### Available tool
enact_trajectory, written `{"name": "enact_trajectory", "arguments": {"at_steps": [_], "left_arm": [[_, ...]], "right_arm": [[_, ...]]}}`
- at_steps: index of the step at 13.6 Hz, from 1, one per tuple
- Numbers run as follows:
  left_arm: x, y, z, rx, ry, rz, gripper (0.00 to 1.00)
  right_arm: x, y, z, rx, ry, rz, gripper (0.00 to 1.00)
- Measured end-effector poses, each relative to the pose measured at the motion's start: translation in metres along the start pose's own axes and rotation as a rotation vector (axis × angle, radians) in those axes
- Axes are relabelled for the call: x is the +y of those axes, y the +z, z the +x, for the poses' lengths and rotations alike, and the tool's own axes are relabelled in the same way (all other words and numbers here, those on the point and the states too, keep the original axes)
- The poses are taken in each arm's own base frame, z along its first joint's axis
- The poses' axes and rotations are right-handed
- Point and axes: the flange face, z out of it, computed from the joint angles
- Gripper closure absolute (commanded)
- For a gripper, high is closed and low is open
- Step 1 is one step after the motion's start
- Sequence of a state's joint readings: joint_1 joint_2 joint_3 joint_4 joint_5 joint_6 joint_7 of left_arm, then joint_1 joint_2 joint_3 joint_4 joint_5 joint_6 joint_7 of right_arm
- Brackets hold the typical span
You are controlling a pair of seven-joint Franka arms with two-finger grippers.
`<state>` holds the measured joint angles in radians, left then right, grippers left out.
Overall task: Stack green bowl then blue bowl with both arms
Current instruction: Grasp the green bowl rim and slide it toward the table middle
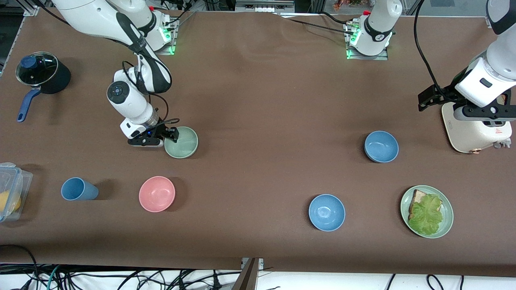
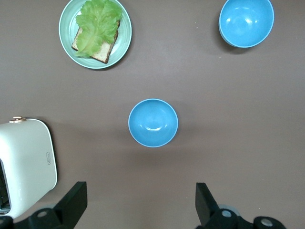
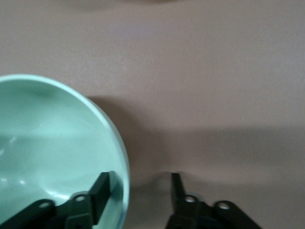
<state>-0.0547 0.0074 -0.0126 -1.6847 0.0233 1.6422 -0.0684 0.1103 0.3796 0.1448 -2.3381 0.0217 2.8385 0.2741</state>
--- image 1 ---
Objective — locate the clear plastic container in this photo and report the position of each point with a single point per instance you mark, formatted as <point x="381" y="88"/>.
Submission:
<point x="25" y="185"/>

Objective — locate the bread slice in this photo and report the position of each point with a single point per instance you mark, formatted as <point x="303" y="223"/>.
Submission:
<point x="418" y="197"/>

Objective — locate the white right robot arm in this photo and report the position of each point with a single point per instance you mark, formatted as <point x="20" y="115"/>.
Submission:
<point x="133" y="100"/>

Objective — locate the white toaster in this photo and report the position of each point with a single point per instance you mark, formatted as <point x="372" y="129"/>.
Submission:
<point x="467" y="135"/>

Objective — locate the glass lid blue knob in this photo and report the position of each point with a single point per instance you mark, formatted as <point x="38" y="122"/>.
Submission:
<point x="40" y="74"/>

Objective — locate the metal table bracket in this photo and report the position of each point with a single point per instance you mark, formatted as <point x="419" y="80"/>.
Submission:
<point x="248" y="278"/>

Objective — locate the green lettuce leaf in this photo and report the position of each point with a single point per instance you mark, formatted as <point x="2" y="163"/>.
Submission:
<point x="427" y="215"/>

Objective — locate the green plate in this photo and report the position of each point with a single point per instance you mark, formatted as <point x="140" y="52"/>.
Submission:
<point x="447" y="217"/>

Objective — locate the blue cup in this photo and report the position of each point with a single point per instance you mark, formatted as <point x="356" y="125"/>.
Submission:
<point x="78" y="189"/>

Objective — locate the pink bowl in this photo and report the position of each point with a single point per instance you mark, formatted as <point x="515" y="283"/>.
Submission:
<point x="156" y="193"/>

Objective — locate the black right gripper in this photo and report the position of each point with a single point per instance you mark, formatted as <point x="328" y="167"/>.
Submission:
<point x="163" y="129"/>

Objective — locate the blue bowl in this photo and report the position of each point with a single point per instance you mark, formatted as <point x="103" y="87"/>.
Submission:
<point x="326" y="212"/>
<point x="381" y="146"/>

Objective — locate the yellow fruit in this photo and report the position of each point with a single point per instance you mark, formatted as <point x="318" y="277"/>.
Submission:
<point x="8" y="201"/>

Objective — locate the green bowl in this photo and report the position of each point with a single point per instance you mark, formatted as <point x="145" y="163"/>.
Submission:
<point x="183" y="145"/>

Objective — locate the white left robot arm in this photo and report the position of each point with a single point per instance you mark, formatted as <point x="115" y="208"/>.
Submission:
<point x="379" y="24"/>

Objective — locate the brown table cloth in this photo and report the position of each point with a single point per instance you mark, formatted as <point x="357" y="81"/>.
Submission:
<point x="258" y="100"/>

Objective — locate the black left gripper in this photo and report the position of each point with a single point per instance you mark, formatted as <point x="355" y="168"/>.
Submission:
<point x="444" y="96"/>

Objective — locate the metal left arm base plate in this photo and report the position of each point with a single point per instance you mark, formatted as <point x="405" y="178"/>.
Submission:
<point x="379" y="57"/>

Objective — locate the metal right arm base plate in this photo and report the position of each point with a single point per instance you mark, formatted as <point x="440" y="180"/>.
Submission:
<point x="171" y="50"/>

